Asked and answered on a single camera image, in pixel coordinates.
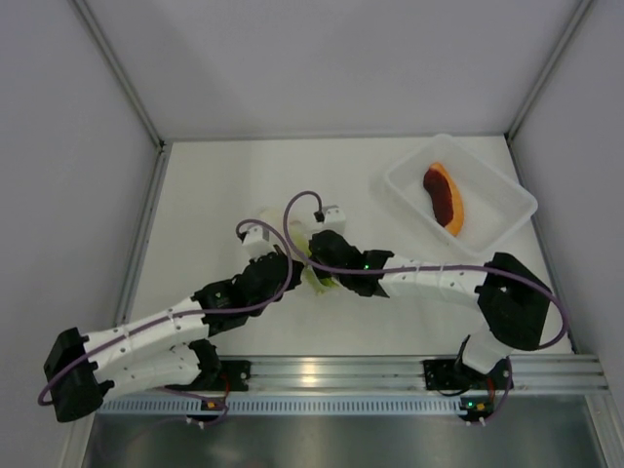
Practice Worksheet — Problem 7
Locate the green fake celery stalk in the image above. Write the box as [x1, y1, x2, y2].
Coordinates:
[296, 237, 338, 295]

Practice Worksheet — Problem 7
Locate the clear zip top bag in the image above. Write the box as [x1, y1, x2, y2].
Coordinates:
[258, 207, 339, 295]

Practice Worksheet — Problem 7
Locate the orange purple fake fruit slice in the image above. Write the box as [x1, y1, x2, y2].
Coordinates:
[422, 163, 464, 237]

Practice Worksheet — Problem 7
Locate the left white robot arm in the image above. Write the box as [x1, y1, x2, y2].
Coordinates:
[38, 252, 303, 423]

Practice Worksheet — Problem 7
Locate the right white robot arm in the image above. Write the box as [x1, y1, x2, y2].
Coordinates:
[308, 230, 550, 391]

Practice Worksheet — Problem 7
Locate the translucent plastic bin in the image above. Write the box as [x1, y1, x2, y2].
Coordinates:
[380, 134, 538, 258]

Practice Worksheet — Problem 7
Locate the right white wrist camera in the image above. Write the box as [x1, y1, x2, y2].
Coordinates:
[314, 205, 346, 235]

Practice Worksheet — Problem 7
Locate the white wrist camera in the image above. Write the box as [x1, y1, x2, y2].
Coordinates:
[314, 205, 346, 235]
[242, 224, 272, 260]

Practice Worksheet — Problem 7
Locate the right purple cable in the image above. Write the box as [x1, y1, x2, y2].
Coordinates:
[283, 190, 570, 425]

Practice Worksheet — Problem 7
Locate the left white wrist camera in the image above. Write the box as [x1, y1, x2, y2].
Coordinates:
[242, 224, 272, 260]

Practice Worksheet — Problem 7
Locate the aluminium mounting rail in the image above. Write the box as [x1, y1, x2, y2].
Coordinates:
[221, 354, 608, 395]

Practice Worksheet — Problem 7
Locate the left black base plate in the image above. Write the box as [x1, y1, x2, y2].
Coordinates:
[209, 359, 252, 392]

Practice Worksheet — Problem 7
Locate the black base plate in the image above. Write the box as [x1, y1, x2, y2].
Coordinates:
[422, 359, 466, 392]
[209, 359, 252, 392]

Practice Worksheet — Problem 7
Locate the white slotted cable duct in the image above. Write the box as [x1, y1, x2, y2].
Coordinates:
[97, 395, 488, 416]

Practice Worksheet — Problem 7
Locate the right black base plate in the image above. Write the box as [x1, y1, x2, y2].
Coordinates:
[422, 359, 466, 392]

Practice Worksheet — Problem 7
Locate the left aluminium frame post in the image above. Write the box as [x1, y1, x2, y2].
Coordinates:
[69, 0, 165, 149]

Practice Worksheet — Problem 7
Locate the aluminium frame post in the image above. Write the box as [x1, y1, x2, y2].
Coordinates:
[504, 0, 596, 145]
[69, 0, 165, 149]

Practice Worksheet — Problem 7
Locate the right aluminium frame post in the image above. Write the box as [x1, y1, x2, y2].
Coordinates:
[504, 0, 596, 145]

